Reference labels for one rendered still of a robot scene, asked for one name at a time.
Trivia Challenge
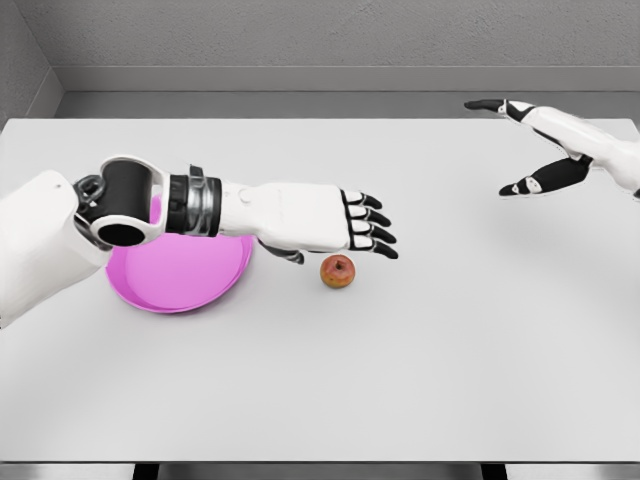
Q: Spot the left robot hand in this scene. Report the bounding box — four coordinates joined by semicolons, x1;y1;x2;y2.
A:
252;183;400;266

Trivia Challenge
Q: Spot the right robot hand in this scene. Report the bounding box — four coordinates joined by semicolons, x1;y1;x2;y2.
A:
463;98;620;198

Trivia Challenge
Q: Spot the red yellow apple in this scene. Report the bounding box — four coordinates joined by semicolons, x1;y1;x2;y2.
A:
319;253;357;290

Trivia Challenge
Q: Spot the pink round plate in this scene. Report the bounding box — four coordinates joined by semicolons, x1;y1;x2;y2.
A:
104;193;255;315

